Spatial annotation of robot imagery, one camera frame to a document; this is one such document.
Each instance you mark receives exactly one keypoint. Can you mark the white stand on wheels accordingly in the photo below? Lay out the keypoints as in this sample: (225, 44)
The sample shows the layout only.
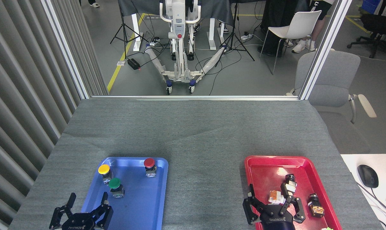
(177, 25)

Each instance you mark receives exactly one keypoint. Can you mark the black tripod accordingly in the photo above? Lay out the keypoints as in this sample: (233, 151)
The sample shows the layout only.
(125, 28)
(234, 38)

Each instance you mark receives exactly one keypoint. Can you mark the black and white selector switch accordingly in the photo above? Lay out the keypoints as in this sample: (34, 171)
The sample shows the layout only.
(290, 180)

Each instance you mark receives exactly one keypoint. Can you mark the white desk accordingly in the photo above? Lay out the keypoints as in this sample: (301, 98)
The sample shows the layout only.
(381, 161)

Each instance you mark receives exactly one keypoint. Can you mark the blue crate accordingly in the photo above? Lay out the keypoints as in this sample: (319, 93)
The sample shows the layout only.
(370, 5)

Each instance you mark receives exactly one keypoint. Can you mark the grey felt table cover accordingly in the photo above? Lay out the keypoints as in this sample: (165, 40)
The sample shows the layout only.
(193, 134)

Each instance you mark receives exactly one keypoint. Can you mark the red plastic tray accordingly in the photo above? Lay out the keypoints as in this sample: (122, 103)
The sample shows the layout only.
(266, 174)

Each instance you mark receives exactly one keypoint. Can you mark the small green and white part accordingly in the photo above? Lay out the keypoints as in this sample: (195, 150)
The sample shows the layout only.
(328, 228)

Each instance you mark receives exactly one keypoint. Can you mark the grey office chair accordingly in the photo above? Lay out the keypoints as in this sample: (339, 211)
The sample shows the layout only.
(333, 73)

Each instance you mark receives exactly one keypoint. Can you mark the red push button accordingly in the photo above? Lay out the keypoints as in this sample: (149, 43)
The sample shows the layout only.
(149, 163)

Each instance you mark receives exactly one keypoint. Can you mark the person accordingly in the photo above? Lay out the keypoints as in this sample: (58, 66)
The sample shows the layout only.
(94, 4)
(225, 28)
(316, 28)

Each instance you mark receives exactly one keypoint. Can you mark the yellow push button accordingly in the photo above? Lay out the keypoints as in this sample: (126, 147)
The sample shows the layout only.
(104, 169)

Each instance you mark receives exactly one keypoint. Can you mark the orange and white switch block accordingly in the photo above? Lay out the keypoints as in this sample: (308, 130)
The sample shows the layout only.
(275, 196)

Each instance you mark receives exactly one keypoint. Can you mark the black office chair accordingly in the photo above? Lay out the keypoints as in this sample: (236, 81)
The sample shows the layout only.
(376, 24)

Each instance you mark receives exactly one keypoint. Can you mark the silver post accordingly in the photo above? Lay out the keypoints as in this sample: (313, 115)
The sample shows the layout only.
(324, 48)
(66, 51)

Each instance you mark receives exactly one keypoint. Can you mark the black box on floor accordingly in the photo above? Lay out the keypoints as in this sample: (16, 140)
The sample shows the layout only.
(133, 64)

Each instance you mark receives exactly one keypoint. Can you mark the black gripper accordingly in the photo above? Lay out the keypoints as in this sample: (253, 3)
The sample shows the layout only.
(277, 218)
(79, 222)

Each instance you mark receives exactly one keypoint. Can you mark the table with dark cloth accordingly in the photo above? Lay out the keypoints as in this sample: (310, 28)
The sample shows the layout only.
(212, 9)

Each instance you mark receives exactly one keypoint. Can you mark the white power strip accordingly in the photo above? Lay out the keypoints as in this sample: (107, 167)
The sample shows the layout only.
(154, 41)
(246, 36)

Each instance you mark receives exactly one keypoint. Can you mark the black computer mouse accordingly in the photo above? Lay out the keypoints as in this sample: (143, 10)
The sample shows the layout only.
(367, 175)

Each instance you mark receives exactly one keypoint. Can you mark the black and orange switch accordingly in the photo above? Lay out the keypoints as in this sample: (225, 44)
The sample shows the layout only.
(316, 207)

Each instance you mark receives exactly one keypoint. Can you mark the green push button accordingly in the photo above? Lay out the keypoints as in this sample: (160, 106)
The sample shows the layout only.
(115, 184)

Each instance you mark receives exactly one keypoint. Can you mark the white plastic chair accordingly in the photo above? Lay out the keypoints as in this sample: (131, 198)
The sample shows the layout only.
(301, 24)

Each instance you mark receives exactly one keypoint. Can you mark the blue plastic tray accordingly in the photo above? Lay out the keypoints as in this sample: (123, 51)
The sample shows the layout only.
(142, 204)

